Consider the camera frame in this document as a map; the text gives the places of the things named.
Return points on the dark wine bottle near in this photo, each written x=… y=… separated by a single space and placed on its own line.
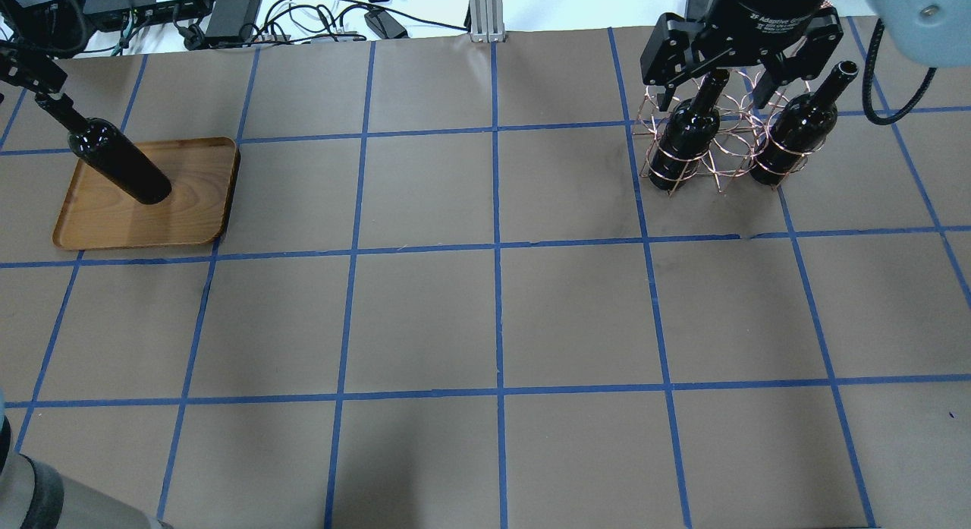
x=803 y=124

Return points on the dark wine bottle far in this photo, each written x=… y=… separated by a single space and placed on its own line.
x=688 y=134

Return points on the wooden serving tray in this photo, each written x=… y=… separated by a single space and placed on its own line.
x=97 y=215

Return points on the aluminium frame post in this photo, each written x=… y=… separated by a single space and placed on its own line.
x=486 y=21

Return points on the dark wine bottle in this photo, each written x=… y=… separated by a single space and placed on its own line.
x=688 y=134
x=803 y=124

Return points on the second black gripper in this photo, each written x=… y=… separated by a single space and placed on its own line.
x=762 y=13

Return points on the copper wire bottle basket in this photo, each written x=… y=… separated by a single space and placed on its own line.
x=743 y=144

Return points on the dark wine bottle carried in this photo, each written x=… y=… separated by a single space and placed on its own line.
x=103 y=147

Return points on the black power adapter brick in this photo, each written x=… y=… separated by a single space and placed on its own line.
x=385 y=26

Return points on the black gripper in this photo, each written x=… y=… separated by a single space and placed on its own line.
x=23 y=71

